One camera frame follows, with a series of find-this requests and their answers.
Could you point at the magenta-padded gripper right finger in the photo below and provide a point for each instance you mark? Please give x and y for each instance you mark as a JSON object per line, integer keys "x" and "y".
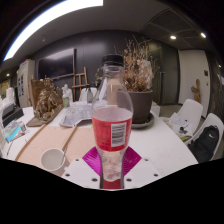
{"x": 141, "y": 171}

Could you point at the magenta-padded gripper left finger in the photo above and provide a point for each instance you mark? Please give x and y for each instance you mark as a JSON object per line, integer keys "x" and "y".
{"x": 83, "y": 171}

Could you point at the clear red-labelled drink bottle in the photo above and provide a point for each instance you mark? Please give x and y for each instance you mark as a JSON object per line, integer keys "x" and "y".
{"x": 111, "y": 133}

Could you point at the metal spoon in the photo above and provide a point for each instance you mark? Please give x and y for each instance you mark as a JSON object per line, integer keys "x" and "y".
{"x": 63, "y": 156}

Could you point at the white mug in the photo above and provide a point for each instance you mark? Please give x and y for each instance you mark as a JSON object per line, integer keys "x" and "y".
{"x": 51, "y": 160}

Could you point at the grey plant saucer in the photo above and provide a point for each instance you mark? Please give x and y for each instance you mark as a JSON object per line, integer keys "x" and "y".
{"x": 146, "y": 124}

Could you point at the beige table mat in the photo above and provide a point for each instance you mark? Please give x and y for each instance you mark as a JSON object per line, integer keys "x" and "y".
{"x": 43, "y": 136}

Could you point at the clear bag of papers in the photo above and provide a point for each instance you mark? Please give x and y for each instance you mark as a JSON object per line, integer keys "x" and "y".
{"x": 75, "y": 115}

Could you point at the stack of papers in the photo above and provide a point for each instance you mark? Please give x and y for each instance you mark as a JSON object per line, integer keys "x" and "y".
{"x": 178, "y": 121}

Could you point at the dried plant in grey pot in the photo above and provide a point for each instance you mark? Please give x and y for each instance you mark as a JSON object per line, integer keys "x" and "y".
{"x": 141, "y": 106}

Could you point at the black backpack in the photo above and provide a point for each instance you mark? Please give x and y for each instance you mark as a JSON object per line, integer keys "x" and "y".
{"x": 204, "y": 143}

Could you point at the white spray bottle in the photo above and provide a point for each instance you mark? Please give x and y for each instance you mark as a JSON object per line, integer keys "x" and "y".
{"x": 66, "y": 100}

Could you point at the dark grey bottle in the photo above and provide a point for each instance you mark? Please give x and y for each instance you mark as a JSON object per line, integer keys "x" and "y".
{"x": 89, "y": 96}

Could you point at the white chair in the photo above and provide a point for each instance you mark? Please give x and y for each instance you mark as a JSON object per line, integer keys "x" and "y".
{"x": 191, "y": 110}
{"x": 214, "y": 119}
{"x": 83, "y": 95}

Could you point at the colourful booklet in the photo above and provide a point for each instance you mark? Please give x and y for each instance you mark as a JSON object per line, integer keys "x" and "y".
{"x": 13, "y": 130}

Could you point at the black desktop device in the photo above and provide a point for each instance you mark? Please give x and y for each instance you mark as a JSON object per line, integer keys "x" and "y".
{"x": 11, "y": 115}

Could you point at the wooden figure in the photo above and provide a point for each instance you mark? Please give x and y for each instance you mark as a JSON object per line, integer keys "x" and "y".
{"x": 196, "y": 90}

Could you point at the white plaster statue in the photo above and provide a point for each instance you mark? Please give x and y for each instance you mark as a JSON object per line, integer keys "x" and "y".
{"x": 145, "y": 70}

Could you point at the white cabinet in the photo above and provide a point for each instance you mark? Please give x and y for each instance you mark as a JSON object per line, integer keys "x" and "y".
{"x": 26, "y": 83}

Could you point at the round ceiling spotlight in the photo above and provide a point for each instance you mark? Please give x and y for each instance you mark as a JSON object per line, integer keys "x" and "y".
{"x": 203, "y": 34}
{"x": 173, "y": 37}

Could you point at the black wall screen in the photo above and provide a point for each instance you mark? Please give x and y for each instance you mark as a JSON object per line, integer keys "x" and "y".
{"x": 56, "y": 64}

